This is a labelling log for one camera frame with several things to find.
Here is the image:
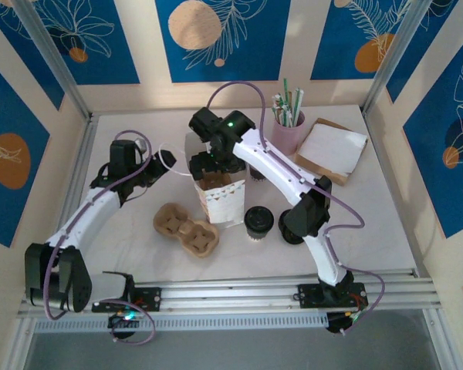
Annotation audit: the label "aluminium frame post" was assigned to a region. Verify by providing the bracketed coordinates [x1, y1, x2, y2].
[13, 0, 92, 120]
[361, 0, 439, 116]

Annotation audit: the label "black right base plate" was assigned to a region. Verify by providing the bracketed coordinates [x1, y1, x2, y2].
[297, 283, 370, 309]

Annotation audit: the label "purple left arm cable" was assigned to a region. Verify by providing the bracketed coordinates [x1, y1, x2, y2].
[42, 132, 156, 346]

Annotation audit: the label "white napkin stack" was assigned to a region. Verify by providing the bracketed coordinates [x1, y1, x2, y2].
[299, 123, 368, 178]

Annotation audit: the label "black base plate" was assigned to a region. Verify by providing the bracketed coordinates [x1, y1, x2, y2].
[130, 287, 163, 313]
[297, 283, 370, 309]

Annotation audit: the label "black controller board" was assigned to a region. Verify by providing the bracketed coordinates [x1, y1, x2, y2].
[107, 311, 140, 341]
[326, 310, 366, 335]

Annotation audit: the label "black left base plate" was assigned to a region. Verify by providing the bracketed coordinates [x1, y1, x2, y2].
[130, 287, 163, 313]

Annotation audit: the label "aluminium left frame post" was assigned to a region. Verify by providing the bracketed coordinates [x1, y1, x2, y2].
[13, 0, 92, 120]

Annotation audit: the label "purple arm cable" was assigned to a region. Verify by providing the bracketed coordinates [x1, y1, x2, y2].
[207, 80, 386, 335]
[42, 132, 156, 346]

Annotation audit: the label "aluminium right frame post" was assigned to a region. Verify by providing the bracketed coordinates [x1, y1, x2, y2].
[361, 0, 439, 116]

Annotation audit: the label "aluminium side frame rail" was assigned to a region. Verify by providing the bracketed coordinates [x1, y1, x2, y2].
[38, 115, 100, 286]

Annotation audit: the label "black left controller board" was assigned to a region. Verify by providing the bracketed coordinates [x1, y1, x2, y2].
[107, 311, 140, 341]

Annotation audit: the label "white paper gift bag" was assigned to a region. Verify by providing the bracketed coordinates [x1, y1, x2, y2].
[157, 133, 246, 228]

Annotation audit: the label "white napkins on tray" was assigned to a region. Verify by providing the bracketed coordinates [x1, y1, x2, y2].
[292, 117, 370, 188]

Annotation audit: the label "pink straw holder cup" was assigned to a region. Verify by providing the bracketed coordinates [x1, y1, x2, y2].
[272, 110, 306, 157]

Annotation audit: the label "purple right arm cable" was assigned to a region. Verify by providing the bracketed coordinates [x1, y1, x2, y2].
[207, 80, 386, 335]

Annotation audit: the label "grey slotted cable duct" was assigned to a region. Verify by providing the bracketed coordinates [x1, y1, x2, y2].
[32, 312, 329, 333]

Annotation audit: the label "green white paper straw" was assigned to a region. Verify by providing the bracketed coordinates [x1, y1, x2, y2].
[272, 92, 285, 124]
[279, 96, 292, 126]

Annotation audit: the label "white straw green stripes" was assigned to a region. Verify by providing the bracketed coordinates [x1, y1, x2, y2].
[290, 87, 306, 128]

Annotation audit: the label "aluminium front frame rail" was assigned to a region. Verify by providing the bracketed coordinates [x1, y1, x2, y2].
[17, 269, 443, 319]

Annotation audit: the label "black right controller board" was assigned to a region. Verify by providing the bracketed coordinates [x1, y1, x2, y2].
[326, 310, 366, 335]

